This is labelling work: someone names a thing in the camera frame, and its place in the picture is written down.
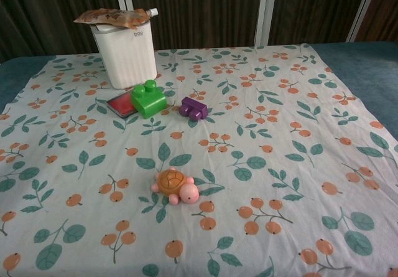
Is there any brown spouted food pouch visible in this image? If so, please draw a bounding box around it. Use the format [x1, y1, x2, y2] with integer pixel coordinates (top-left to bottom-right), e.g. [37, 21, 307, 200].
[73, 7, 159, 31]

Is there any dark striped curtain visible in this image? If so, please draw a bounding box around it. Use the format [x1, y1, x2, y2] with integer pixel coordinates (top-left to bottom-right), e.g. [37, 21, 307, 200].
[0, 0, 398, 63]

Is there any white ribbed plastic bin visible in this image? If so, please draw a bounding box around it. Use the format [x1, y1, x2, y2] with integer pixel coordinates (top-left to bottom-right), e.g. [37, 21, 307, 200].
[90, 21, 157, 90]

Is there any purple toy building block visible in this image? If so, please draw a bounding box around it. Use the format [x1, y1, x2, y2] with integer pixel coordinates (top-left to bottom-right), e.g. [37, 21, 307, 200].
[178, 96, 208, 122]

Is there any pink turtle toy brown shell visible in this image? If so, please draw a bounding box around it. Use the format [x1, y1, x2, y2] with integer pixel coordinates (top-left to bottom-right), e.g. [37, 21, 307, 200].
[151, 167, 200, 205]

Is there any red ink pad case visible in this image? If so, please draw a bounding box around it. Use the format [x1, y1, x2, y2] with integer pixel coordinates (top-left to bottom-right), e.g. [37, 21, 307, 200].
[106, 92, 138, 115]

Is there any floral leaf print tablecloth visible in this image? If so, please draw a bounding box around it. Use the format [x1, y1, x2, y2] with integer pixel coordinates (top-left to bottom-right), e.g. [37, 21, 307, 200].
[0, 42, 398, 277]

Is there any green toy building block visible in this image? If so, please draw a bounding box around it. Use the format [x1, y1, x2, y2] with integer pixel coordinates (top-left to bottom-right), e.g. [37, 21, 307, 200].
[130, 80, 169, 120]

